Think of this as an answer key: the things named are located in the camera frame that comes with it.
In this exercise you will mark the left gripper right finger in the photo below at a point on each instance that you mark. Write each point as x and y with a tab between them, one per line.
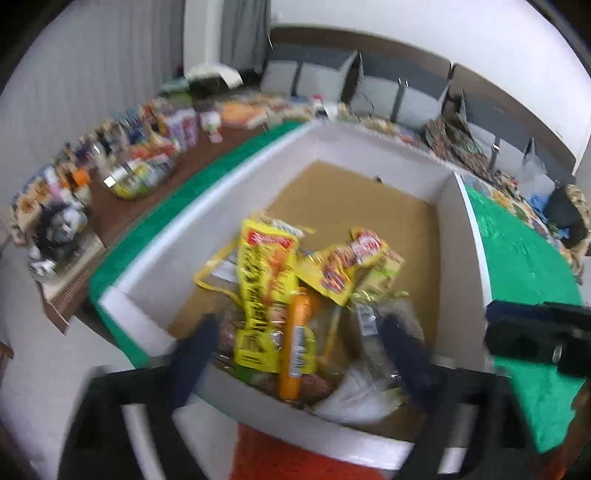
501	445

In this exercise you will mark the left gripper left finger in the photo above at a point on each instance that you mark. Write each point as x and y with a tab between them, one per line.
98	444

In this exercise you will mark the glass bowl of snacks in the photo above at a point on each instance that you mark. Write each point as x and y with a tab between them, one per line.
136	178

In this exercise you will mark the green table cloth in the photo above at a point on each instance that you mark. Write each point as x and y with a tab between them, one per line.
531	276

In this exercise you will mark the black bag on sofa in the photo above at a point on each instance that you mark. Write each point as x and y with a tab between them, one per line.
567	209

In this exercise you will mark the white plastic packet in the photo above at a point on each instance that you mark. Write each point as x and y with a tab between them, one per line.
368	393

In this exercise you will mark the brown side table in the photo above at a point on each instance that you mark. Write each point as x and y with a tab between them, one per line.
112	216

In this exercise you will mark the clear wrapped snack packet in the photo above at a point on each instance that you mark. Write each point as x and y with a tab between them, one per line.
369	318

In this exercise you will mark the yellow red snack bag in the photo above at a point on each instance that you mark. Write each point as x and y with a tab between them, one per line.
365	267

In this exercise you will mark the floral fabric bag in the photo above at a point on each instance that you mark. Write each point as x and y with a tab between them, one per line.
451	140

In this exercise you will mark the orange sausage stick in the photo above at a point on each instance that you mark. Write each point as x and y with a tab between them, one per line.
298	350

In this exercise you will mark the yellow noodle snack packet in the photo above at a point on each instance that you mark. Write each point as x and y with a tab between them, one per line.
257	272

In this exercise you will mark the white box with cardboard bottom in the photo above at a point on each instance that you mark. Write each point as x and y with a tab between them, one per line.
303	226

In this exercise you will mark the grey sofa cushion row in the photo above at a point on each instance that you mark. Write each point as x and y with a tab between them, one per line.
413	88

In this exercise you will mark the purple snack carton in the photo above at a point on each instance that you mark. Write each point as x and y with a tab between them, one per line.
181	128

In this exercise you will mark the white bottle red cap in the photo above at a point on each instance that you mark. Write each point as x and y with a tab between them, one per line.
211	124

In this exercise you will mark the orange book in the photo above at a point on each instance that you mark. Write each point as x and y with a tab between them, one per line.
242	116

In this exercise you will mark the white hat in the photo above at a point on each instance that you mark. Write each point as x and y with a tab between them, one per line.
230	77

